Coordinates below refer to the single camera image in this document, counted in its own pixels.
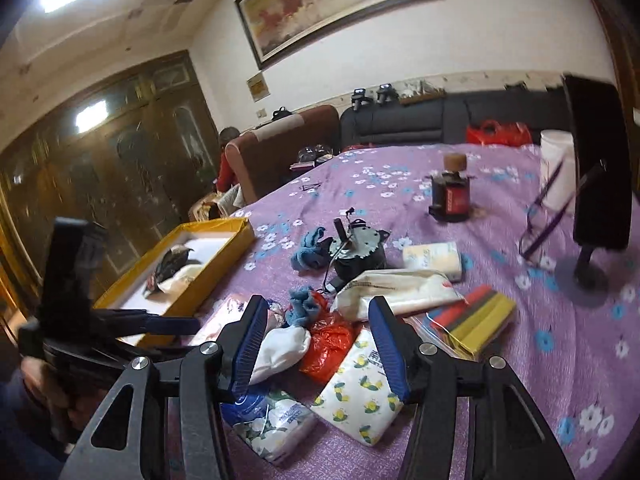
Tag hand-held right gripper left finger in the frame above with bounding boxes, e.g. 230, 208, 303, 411
60, 295, 271, 480

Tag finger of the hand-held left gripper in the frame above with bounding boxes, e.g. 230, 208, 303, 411
92, 308, 201, 337
102, 336, 183, 361

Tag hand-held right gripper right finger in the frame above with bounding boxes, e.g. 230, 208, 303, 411
368, 296, 576, 480

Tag white soft cloth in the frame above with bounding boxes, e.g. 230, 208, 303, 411
249, 326, 313, 387

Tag pink tissue pack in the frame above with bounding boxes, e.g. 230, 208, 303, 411
192, 294, 252, 343

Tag lemon print tissue pack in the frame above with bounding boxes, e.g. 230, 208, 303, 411
311, 329, 407, 447

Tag red plastic bag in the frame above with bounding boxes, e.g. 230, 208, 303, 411
299, 292, 360, 386
466, 119, 534, 147

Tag flower print tissue pack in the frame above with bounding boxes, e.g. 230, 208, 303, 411
222, 387, 317, 464

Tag yellow cardboard box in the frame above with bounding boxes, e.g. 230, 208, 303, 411
94, 217, 256, 347

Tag zip bag of coloured sponges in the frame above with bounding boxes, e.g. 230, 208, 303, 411
407, 283, 518, 361

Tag person's left hand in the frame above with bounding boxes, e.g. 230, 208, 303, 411
22, 357, 111, 443

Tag white plastic bag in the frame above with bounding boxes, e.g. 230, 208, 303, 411
331, 269, 464, 322

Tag black plastic bag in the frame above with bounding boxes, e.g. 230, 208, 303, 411
144, 244, 203, 296

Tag blue fuzzy cloth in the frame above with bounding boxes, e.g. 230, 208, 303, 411
286, 286, 322, 328
291, 226, 332, 272

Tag grey fan motor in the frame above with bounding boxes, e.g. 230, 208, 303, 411
321, 206, 392, 294

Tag cream tissue pack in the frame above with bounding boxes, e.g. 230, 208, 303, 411
401, 241, 462, 282

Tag wooden wardrobe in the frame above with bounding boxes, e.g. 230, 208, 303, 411
0, 49, 222, 321

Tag patterned blanket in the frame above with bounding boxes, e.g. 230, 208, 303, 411
191, 184, 247, 222

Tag purple floral bedsheet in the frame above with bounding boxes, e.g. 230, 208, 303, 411
165, 142, 640, 480

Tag dark bottle with cork cap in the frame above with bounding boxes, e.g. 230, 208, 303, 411
428, 152, 474, 224

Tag purple glasses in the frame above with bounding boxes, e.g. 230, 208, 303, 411
518, 159, 608, 262

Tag brown armchair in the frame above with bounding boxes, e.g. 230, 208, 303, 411
224, 104, 342, 207

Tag clear bag with pink box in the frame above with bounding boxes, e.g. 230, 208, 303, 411
289, 144, 334, 172

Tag black sofa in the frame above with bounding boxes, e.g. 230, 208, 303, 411
340, 86, 572, 155

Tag white paper roll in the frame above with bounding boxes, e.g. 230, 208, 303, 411
539, 129, 579, 212

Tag wooden tray with ornaments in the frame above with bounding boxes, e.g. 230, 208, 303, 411
399, 79, 447, 106

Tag black stand with round base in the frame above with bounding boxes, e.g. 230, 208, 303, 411
554, 74, 637, 309

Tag framed painting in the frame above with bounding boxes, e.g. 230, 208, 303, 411
234, 0, 444, 71

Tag small yellow wall poster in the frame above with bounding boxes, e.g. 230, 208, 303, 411
246, 72, 271, 104

